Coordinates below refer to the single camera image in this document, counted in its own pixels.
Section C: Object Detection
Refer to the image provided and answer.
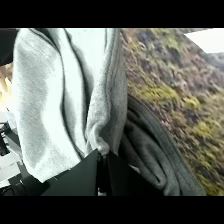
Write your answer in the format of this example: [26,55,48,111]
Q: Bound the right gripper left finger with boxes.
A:
[41,149,101,197]

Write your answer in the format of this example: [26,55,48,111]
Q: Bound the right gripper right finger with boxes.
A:
[105,150,155,197]

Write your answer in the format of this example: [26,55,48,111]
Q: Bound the grey garment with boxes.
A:
[11,28,207,197]

